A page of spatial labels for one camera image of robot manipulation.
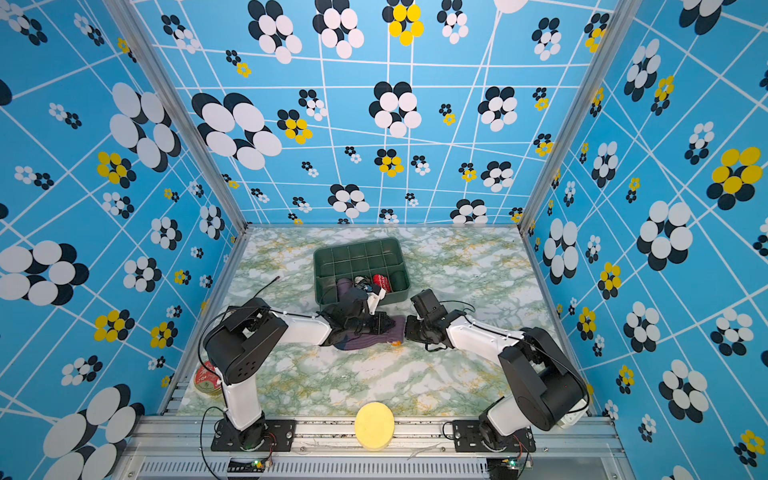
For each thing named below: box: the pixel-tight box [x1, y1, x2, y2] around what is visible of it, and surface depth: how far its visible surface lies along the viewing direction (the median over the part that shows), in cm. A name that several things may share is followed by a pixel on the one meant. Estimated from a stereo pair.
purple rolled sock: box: [337, 278, 353, 296], surface depth 96 cm
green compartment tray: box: [314, 238, 410, 306], surface depth 101 cm
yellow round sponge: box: [355, 402, 395, 451], surface depth 75 cm
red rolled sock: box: [373, 274, 391, 293], surface depth 99 cm
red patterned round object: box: [194, 360, 223, 395], surface depth 81 cm
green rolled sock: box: [390, 270, 410, 292], surface depth 100 cm
